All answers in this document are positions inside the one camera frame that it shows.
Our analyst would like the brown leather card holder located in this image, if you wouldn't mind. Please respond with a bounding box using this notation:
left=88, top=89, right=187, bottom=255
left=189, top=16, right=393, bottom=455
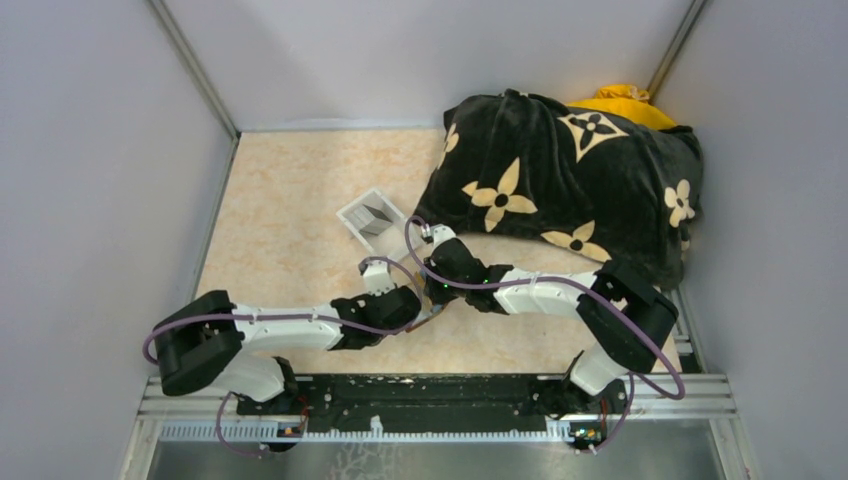
left=402, top=269, right=453, bottom=333

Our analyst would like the white translucent plastic card box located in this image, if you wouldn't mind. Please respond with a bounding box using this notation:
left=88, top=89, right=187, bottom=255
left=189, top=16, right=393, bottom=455
left=336, top=188, right=409, bottom=261

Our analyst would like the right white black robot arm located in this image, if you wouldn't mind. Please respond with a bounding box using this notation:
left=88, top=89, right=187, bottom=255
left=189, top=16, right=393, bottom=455
left=419, top=238, right=678, bottom=412

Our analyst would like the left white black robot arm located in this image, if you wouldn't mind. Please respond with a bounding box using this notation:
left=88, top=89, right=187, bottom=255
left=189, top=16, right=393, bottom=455
left=142, top=286, right=425, bottom=414

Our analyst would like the black floral plush blanket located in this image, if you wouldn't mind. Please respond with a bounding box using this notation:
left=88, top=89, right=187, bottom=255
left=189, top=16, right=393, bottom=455
left=415, top=90, right=704, bottom=290

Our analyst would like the yellow cloth bundle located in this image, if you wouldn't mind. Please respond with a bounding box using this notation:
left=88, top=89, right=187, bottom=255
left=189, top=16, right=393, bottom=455
left=567, top=84, right=677, bottom=130

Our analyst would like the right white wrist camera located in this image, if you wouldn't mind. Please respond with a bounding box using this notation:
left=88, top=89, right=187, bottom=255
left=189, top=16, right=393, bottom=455
left=420, top=224, right=456, bottom=247

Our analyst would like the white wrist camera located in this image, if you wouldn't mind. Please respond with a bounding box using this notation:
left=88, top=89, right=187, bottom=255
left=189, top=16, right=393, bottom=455
left=359, top=258, right=397, bottom=296
left=420, top=224, right=456, bottom=247

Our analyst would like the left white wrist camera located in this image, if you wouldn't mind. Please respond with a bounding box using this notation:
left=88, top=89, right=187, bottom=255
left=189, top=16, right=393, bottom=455
left=359, top=258, right=397, bottom=296

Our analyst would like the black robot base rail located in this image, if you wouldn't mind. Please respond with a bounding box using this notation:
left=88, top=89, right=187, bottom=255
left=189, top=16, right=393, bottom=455
left=236, top=374, right=628, bottom=434

